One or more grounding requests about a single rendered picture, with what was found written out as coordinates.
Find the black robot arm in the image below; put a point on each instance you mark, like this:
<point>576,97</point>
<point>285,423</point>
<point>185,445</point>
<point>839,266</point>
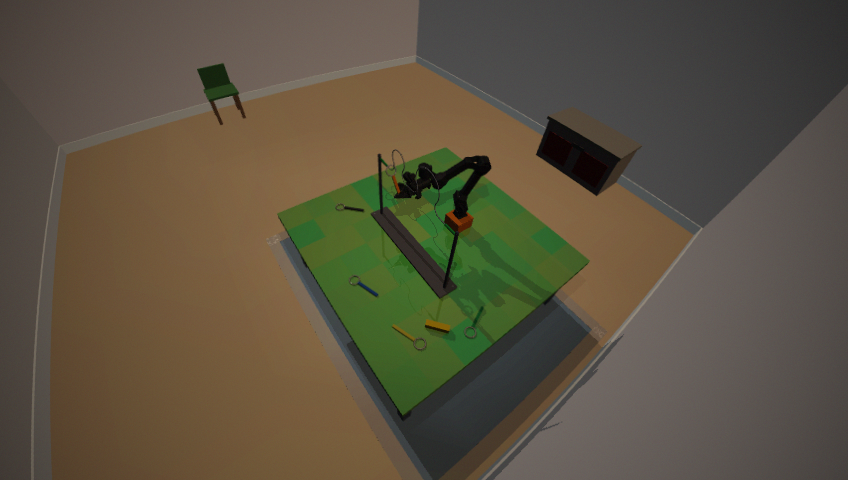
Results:
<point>482,167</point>

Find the grey ring with dark green handle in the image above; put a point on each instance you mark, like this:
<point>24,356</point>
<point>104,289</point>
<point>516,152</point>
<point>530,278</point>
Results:
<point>474,322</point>

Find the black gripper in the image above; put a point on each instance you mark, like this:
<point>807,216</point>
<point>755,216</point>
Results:
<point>405,192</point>

